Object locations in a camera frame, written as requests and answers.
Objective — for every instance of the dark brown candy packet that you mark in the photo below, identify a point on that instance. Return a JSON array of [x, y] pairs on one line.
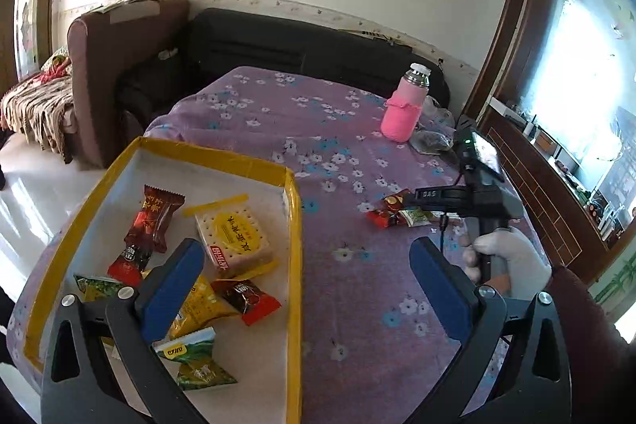
[[154, 218]]

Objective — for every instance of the brown armchair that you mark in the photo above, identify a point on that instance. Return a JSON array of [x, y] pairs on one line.
[[99, 81]]

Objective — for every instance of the yellow-rimmed white tray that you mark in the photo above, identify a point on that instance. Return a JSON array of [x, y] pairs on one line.
[[119, 165]]

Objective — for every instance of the small dark red candy packet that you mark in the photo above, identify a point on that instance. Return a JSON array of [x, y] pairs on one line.
[[126, 265]]

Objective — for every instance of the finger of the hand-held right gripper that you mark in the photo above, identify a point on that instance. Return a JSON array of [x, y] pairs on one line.
[[449, 219], [432, 195]]

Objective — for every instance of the green white snack packet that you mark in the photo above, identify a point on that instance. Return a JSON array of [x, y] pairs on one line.
[[417, 218]]

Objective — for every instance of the colourful pillow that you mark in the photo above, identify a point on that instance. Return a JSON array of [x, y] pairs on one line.
[[57, 62]]

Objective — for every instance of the paper sheet on armchair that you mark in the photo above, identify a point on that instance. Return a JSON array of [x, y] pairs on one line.
[[124, 4]]

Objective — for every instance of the olive green snack packet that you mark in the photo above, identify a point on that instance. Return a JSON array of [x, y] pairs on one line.
[[203, 377]]

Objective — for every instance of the red black snack packet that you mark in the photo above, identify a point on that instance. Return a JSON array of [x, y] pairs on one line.
[[248, 300]]

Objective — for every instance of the wooden window cabinet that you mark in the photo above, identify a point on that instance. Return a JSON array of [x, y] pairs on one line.
[[541, 185]]

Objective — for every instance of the bottle with pink knit sleeve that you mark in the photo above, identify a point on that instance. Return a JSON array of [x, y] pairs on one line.
[[405, 116]]

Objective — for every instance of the person's right hand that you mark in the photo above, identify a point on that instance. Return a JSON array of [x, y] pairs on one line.
[[521, 260]]

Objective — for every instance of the yellow snack packet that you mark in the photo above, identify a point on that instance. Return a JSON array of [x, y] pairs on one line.
[[198, 305]]

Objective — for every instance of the patterned brown blanket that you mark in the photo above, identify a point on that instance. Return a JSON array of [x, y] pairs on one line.
[[35, 106]]

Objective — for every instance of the green bamboo wall sticker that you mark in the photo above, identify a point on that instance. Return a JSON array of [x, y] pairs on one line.
[[616, 285]]

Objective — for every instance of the clear plastic bag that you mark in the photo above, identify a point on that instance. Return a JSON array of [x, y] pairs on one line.
[[439, 113]]

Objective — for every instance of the black sofa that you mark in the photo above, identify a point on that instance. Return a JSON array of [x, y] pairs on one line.
[[298, 46]]

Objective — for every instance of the white box on sill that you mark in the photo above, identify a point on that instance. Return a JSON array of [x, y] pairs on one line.
[[502, 106]]

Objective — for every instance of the window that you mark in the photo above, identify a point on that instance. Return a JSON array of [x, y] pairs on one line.
[[586, 56]]

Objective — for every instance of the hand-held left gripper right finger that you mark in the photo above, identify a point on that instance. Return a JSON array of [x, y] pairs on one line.
[[439, 287]]

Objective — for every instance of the square cracker packet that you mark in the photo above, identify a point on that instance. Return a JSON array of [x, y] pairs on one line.
[[233, 230]]

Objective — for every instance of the dark filled plastic bag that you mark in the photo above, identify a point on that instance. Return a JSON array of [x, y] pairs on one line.
[[430, 141]]

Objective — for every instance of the person's right forearm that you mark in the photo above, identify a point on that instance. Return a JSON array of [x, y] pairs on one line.
[[596, 354]]

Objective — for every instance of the red gold snack packet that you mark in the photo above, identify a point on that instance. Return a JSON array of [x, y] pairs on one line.
[[390, 208]]

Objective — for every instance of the row of small sill items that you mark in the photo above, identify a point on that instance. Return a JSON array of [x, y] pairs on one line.
[[591, 195]]

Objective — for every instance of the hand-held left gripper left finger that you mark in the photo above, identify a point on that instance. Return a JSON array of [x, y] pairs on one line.
[[171, 290]]

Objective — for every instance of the purple floral tablecloth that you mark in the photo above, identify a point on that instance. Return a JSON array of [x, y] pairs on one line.
[[348, 280]]

